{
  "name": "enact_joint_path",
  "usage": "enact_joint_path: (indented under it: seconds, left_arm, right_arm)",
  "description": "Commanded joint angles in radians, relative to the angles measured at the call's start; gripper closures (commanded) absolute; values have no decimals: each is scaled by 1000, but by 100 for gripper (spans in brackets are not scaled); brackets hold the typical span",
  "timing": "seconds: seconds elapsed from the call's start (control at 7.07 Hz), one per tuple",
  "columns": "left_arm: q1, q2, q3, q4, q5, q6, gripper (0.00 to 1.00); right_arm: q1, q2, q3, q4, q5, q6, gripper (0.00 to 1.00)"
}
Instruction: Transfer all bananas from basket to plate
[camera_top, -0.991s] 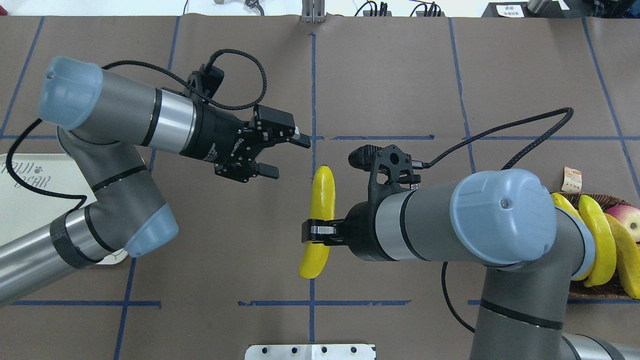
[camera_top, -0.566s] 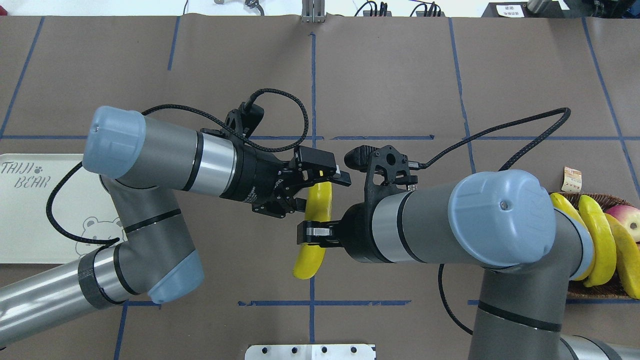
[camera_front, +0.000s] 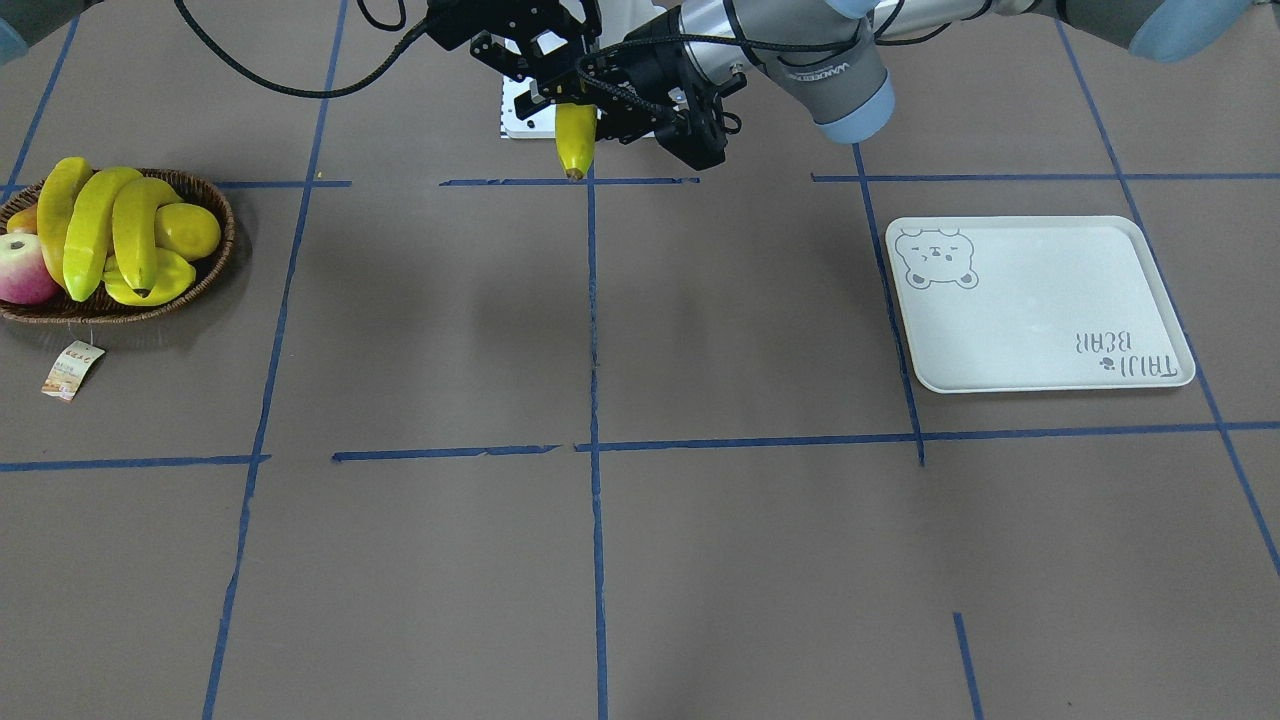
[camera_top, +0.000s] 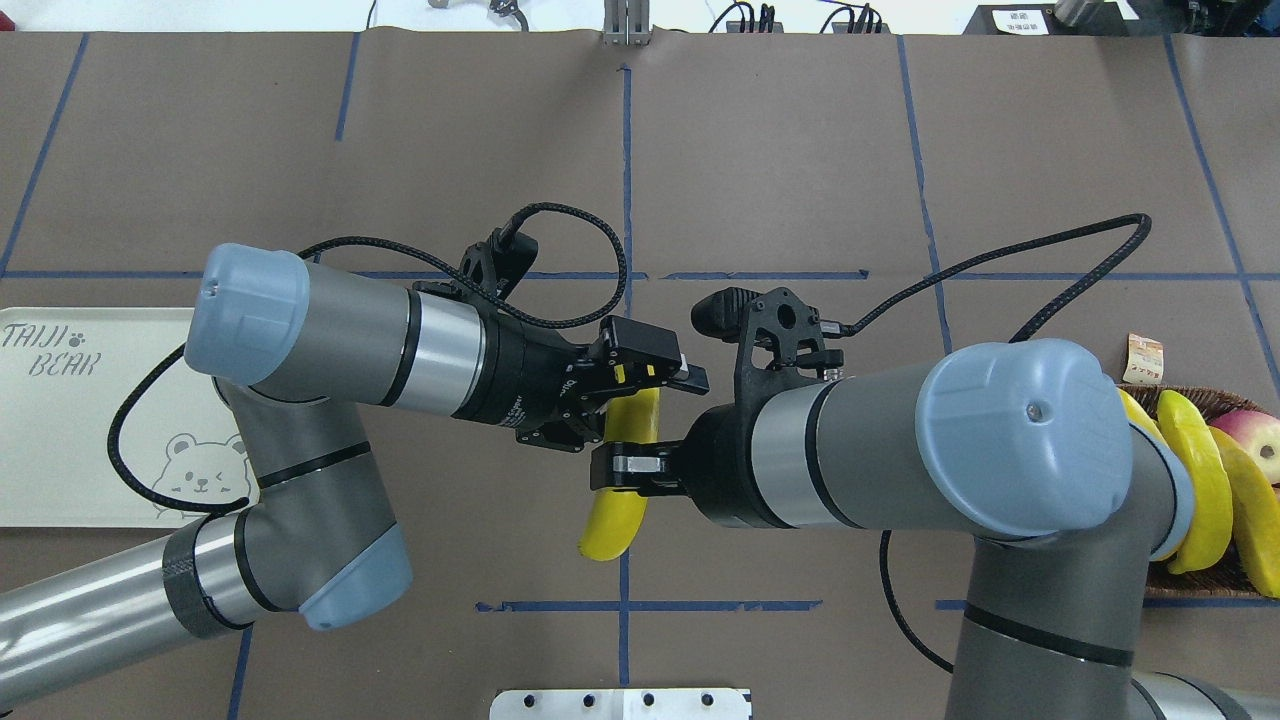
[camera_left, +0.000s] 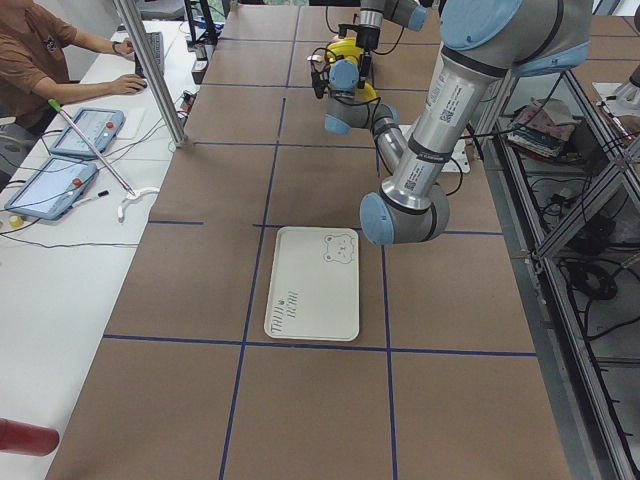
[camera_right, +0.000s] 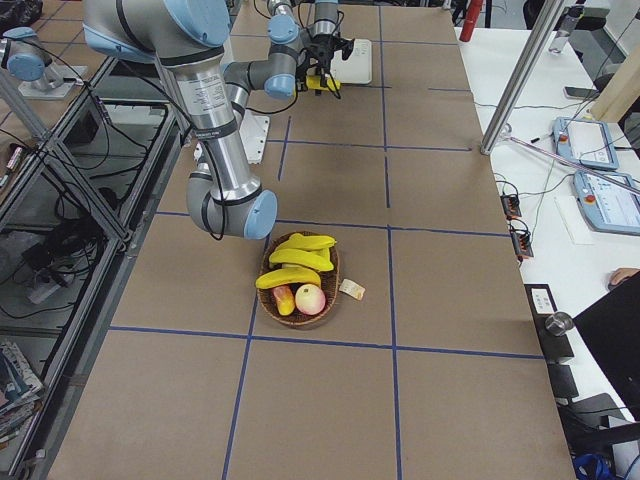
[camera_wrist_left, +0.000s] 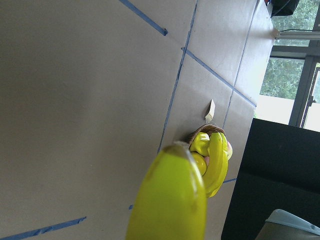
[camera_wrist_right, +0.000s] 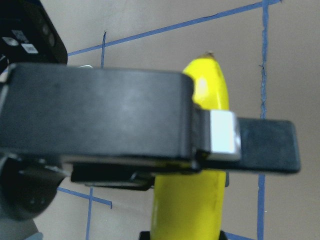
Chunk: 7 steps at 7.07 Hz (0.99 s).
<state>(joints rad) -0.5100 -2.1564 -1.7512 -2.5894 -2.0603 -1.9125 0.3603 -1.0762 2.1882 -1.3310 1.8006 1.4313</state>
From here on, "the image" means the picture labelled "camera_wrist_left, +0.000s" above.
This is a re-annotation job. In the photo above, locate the red green apple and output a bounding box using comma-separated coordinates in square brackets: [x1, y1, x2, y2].
[227, 141, 233, 160]

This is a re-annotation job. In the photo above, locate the paper price tag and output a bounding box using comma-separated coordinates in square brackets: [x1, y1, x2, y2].
[204, 99, 216, 124]

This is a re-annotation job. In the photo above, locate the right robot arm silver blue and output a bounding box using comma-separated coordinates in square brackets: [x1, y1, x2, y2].
[255, 209, 320, 240]

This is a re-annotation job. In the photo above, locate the woven brown basket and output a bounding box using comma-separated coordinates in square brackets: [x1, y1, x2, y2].
[180, 124, 227, 148]

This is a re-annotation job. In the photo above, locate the yellow banana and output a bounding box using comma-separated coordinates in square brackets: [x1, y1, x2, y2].
[189, 132, 210, 157]
[202, 132, 229, 198]
[125, 142, 207, 240]

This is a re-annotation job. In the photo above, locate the black monitor panel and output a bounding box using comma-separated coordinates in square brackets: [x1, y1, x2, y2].
[221, 119, 320, 240]

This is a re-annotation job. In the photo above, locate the yellow lemon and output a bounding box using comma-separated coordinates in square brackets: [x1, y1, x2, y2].
[191, 152, 207, 176]

